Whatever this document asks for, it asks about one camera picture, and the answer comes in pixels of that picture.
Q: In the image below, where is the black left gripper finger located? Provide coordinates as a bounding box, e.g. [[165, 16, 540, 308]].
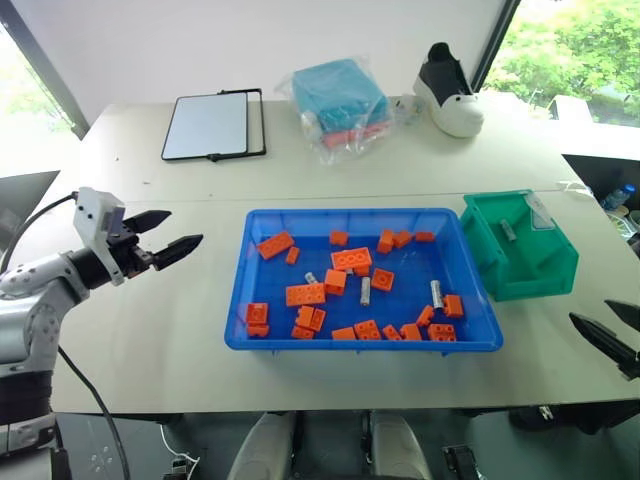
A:
[[124, 209, 173, 234], [150, 233, 205, 273]]

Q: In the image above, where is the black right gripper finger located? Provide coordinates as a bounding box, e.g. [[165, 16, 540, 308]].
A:
[[603, 298, 640, 327], [568, 312, 640, 383]]

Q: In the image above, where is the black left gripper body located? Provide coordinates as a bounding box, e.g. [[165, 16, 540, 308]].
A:
[[105, 221, 155, 280]]

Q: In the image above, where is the green plastic bin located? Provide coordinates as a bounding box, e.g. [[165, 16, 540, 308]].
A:
[[459, 188, 581, 303]]

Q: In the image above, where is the black framed whiteboard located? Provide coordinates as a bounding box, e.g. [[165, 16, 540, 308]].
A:
[[160, 87, 268, 164]]

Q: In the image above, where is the clear water bottle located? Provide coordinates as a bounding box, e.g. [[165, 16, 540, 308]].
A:
[[599, 183, 639, 212]]

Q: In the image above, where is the blue plastic tray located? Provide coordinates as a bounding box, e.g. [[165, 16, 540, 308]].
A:
[[223, 207, 505, 354]]

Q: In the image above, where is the clear plastic label card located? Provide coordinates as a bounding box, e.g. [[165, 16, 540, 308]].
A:
[[524, 195, 556, 233]]

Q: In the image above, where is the clear plastic bag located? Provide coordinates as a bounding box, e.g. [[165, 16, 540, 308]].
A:
[[273, 55, 397, 168]]

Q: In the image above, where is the pink folded cloth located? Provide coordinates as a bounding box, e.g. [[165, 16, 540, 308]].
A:
[[321, 121, 393, 150]]

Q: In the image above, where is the grey rounded robot leg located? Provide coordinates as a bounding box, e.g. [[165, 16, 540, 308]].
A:
[[371, 411, 434, 480], [226, 411, 302, 480]]

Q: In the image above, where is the teal folded cloth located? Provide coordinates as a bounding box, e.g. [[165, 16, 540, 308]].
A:
[[291, 58, 392, 134]]

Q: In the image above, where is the white and black shoe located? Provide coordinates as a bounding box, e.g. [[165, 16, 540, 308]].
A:
[[411, 41, 487, 139]]

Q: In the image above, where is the small clear plastic wrapper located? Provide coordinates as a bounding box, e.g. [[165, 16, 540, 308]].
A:
[[391, 94, 427, 127]]

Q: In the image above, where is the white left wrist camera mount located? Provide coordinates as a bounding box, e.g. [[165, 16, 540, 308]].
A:
[[73, 186, 127, 288]]

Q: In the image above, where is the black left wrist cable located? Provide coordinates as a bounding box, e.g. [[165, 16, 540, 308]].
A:
[[0, 192, 81, 274]]

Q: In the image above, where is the black hanging robot cable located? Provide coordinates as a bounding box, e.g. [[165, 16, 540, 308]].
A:
[[56, 346, 133, 480]]

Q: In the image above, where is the thin white cable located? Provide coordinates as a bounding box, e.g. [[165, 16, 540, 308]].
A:
[[159, 423, 202, 464]]

